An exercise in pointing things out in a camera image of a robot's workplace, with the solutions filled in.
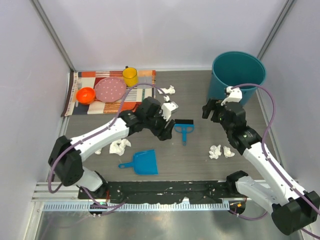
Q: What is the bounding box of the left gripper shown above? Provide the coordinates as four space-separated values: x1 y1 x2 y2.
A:
144 107 175 140

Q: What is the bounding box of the blue hand brush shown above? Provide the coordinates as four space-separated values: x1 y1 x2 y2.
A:
174 119 195 146

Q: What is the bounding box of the blue dustpan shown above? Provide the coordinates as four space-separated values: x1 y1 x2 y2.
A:
118 149 159 176

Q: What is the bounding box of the teal plastic bin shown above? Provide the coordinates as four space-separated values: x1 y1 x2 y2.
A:
206 51 267 100

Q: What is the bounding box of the large paper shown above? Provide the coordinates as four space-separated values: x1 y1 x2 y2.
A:
109 138 132 156

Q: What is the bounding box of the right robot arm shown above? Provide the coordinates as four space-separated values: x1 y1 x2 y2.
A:
202 99 320 236

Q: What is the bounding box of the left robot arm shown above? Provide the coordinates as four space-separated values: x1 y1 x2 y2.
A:
48 97 179 200

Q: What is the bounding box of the paper scrap near placemat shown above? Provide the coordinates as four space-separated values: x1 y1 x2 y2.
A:
157 85 176 95

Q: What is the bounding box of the crumpled paper right one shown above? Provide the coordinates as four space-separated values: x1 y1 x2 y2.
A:
209 144 222 159

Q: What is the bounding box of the crumpled paper right two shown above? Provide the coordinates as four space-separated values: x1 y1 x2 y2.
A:
223 146 235 158

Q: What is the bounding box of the yellow cup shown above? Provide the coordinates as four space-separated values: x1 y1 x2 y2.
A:
122 66 138 87

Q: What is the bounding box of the small crumpled paper far left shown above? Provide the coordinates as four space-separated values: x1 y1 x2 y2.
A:
95 148 102 155

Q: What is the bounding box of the pink dotted plate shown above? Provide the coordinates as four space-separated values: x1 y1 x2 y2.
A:
94 77 127 103

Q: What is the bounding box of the colourful striped placemat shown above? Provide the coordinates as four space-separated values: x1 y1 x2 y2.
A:
61 70 157 117

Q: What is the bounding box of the orange bowl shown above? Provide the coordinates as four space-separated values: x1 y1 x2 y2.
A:
76 87 96 105

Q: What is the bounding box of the fork on placemat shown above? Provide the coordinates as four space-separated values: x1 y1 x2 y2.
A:
74 78 82 108

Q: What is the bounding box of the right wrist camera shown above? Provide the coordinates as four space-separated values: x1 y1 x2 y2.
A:
221 86 243 106

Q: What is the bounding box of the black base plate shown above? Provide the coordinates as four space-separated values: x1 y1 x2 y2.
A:
77 179 248 205

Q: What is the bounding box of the white cable duct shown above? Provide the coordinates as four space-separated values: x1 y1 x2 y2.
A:
42 200 230 212

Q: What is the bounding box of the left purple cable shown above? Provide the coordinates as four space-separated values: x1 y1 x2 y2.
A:
47 83 165 195

